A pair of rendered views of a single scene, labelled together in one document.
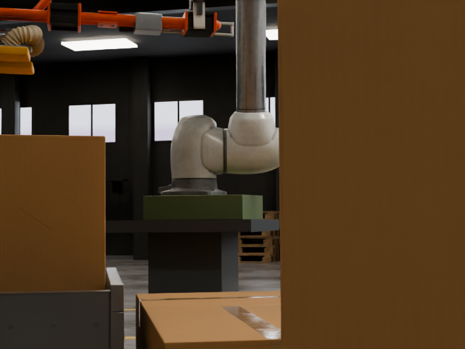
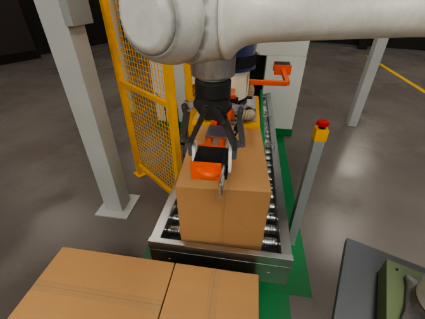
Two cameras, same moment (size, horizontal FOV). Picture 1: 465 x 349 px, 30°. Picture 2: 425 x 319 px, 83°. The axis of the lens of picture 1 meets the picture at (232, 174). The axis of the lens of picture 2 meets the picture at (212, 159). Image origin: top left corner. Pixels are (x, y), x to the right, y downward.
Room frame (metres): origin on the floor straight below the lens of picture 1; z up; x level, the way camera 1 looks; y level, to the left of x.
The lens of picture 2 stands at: (2.43, -0.39, 1.61)
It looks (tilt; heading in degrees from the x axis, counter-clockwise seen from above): 34 degrees down; 108
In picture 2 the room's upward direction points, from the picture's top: straight up
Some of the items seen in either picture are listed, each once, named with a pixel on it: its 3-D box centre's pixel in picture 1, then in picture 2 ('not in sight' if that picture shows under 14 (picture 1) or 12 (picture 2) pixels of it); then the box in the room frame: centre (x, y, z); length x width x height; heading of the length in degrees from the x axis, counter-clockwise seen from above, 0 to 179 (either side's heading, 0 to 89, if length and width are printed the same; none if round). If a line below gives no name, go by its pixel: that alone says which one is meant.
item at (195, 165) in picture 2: (198, 23); (208, 161); (2.27, 0.09, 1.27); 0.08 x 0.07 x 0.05; 100
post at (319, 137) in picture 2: not in sight; (302, 194); (2.64, 0.95, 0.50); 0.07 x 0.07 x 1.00; 9
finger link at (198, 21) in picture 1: (198, 15); (195, 155); (2.24, 0.08, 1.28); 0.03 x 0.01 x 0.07; 99
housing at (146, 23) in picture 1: (147, 23); (217, 137); (2.25, 0.22, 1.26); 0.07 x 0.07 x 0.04; 10
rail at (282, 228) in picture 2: not in sight; (272, 147); (2.38, 1.51, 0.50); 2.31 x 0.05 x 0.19; 99
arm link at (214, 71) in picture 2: not in sight; (212, 62); (2.28, 0.09, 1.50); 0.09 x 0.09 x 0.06
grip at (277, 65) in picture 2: not in sight; (281, 68); (2.38, 1.02, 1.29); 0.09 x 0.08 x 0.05; 10
